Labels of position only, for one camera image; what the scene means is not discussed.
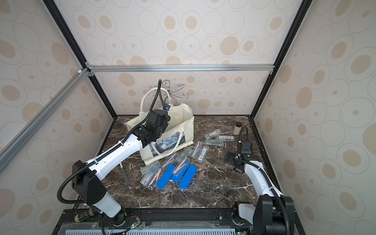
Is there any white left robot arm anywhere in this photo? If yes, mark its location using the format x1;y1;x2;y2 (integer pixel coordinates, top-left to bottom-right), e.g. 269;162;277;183
71;109;170;218

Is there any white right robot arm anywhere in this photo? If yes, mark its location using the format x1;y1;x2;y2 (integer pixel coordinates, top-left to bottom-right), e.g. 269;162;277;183
225;140;295;235

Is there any starry night canvas bag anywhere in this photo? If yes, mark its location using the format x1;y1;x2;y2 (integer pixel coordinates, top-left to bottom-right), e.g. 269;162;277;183
140;95;194;165

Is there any clear compass case back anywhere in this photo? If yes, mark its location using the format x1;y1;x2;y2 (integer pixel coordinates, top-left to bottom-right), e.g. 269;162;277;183
204;129;222;140

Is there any clear compass case white label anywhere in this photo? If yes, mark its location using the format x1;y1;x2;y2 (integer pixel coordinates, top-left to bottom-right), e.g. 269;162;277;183
196;146;210;163

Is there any clear case pink compass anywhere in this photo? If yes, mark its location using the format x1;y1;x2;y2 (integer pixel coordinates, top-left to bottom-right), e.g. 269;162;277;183
172;157;191;176

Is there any clear compass case far left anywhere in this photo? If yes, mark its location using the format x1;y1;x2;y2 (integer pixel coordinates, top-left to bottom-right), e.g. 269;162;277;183
140;166;164;190

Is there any small jar black lid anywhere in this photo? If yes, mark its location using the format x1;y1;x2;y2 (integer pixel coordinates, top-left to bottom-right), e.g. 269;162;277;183
233;122;242;136

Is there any silver metal hook stand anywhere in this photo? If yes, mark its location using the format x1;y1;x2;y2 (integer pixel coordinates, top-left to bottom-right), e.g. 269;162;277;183
156;79;190;108

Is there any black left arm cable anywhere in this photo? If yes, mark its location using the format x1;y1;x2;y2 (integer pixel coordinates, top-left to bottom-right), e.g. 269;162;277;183
57;79;166;205

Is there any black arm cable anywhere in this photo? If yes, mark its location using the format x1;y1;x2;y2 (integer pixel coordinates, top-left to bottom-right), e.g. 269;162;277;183
234;125;291;235
57;79;166;205

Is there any horizontal aluminium rail back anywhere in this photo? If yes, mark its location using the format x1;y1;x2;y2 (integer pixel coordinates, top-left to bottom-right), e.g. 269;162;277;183
89;64;275;72

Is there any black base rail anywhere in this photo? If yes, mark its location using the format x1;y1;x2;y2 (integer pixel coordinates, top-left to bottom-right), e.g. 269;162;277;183
52;208;306;235

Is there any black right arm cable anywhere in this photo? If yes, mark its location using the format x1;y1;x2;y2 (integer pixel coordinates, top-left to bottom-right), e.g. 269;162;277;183
234;125;291;235

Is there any diagonal aluminium rail left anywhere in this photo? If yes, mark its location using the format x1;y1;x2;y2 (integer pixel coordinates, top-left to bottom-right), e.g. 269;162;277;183
1;68;89;171

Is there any black corner frame post right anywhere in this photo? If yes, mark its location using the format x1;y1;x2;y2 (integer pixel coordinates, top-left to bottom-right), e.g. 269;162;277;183
250;0;313;120

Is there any black corner frame post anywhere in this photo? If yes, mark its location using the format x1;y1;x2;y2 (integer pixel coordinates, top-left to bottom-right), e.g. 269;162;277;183
250;0;313;120
42;0;118;120

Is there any black corner frame post left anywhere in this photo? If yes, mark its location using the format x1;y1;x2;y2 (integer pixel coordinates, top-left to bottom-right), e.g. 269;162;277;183
42;0;118;120

